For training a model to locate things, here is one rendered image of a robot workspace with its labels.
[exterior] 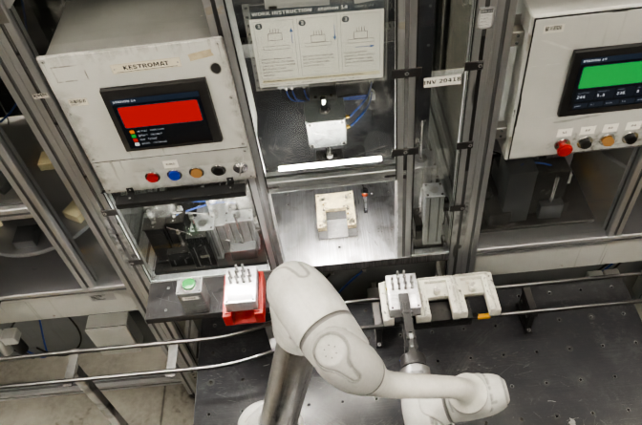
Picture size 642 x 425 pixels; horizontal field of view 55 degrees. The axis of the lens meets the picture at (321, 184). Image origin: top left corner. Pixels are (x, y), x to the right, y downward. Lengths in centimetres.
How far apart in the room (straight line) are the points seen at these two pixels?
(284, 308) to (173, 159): 56
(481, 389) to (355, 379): 53
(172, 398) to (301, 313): 173
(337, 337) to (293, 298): 15
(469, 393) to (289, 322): 55
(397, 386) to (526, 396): 72
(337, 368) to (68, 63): 89
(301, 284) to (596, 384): 117
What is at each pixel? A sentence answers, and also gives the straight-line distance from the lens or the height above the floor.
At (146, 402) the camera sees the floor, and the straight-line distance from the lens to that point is 301.
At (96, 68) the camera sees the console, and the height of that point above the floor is 179.
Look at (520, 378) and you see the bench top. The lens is 216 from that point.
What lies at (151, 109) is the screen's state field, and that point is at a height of 167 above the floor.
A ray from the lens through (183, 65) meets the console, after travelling 147.
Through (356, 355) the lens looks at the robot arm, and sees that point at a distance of 124.
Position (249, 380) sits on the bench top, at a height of 68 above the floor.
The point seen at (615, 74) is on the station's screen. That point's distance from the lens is 165.
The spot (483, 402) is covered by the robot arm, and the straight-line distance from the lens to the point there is 173.
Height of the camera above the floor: 261
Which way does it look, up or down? 48 degrees down
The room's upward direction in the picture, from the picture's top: 8 degrees counter-clockwise
